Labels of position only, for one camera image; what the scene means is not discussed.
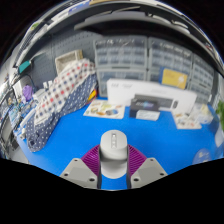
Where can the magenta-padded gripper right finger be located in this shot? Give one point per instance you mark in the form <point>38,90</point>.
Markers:
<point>138,163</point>

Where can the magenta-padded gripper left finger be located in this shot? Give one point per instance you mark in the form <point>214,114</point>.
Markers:
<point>90,163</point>

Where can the white computer mouse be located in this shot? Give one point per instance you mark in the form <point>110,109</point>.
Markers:
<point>113,156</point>

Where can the small black and white box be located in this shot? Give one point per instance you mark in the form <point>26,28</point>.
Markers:
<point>145,115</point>

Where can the printed picture sheet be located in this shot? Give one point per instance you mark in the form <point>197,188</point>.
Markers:
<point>104,110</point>
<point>186,120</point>

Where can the checked and dotted cloth pile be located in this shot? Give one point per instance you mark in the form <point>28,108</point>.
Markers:
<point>56,106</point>

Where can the long white keyboard box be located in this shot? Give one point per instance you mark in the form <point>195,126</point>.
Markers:
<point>120,91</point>

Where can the clear plastic package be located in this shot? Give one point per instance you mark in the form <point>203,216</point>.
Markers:
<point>204,114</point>

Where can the yellow box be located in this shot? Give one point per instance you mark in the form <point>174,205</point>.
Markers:
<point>174,78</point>

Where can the purple object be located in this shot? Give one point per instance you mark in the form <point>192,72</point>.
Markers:
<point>28,92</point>

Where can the white woven tray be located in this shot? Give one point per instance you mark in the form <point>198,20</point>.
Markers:
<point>65,60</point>

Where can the grey plastic drawer cabinet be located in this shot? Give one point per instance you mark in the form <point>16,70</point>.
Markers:
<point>120,53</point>
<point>203,75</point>
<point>170,53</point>

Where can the teal object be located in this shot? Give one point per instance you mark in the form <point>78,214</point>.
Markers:
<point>24,66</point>

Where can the dark wall shelf unit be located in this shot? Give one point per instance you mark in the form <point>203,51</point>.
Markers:
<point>110,21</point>

